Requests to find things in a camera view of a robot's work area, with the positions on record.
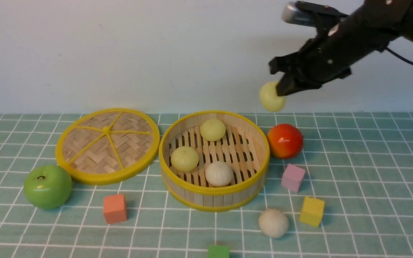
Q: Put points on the white pleated bun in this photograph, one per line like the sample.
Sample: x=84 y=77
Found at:
x=273 y=223

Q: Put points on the yellow foam cube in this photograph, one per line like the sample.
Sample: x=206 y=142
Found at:
x=312 y=211

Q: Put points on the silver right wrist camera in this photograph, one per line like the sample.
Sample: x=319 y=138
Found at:
x=310 y=14

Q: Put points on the orange foam cube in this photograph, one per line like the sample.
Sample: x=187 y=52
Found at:
x=115 y=208

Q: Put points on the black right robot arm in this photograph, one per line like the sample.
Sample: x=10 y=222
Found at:
x=394 y=14

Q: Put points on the green foam cube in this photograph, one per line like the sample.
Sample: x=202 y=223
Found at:
x=219 y=251

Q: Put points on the bamboo steamer tray yellow rim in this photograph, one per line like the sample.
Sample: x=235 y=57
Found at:
x=244 y=147

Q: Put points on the bamboo steamer lid yellow rim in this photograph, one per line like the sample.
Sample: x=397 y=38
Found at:
x=108 y=146

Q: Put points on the yellow green bun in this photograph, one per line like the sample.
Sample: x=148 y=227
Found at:
x=184 y=159

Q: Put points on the pale yellow bun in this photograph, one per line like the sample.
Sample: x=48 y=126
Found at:
x=269 y=98

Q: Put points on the red orange pomegranate fruit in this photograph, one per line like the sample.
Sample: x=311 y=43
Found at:
x=285 y=141

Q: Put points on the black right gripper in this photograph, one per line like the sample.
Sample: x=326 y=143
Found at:
x=330 y=55

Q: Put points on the pink foam cube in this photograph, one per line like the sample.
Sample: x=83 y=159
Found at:
x=292 y=177

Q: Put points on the green apple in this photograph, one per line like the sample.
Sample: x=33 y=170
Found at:
x=47 y=187

